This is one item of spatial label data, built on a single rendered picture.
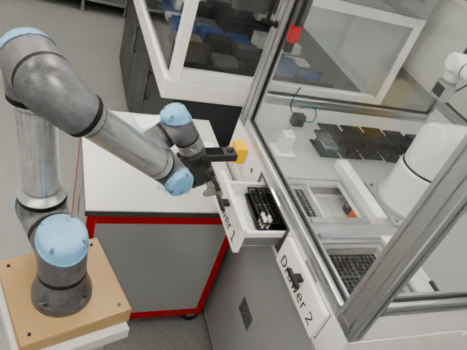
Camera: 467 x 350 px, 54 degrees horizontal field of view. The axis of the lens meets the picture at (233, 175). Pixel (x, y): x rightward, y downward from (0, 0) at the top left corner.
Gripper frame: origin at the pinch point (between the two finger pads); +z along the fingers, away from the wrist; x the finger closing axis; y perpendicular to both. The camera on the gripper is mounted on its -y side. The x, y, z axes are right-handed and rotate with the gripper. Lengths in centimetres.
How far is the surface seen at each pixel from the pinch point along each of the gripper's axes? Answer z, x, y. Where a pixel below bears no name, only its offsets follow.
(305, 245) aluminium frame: 11.9, 24.1, -17.2
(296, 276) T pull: 13.9, 31.4, -10.9
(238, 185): 13.5, -11.4, -5.4
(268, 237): 16.4, 12.8, -7.9
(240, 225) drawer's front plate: 5.6, 12.2, -1.6
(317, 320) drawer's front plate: 16.8, 44.9, -11.5
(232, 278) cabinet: 54, -3, 12
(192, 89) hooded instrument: 13, -80, -3
